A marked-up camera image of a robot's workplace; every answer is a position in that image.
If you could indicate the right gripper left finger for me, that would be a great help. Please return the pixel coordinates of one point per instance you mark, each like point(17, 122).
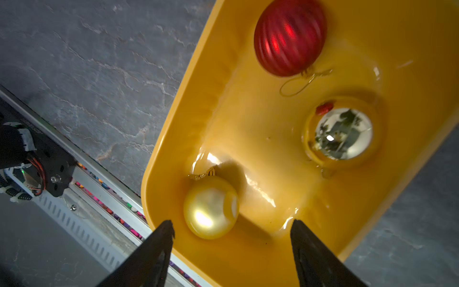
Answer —
point(148, 264)

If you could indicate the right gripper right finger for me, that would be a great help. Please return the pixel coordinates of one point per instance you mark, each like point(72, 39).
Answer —
point(315, 264)

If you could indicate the matte gold ornament ball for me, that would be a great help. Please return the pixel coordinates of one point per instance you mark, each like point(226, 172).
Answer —
point(211, 206)

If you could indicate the shiny silver ornament ball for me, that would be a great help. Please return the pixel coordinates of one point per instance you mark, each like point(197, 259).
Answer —
point(341, 132)

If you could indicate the yellow plastic tray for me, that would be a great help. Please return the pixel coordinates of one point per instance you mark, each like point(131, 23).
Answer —
point(402, 56)

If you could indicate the red ribbed ornament ball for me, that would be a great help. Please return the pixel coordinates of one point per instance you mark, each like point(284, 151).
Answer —
point(288, 39)

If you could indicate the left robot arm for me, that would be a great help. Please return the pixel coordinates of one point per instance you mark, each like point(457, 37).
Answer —
point(32, 165)

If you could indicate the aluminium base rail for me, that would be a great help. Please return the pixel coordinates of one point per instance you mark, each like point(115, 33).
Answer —
point(78, 232)

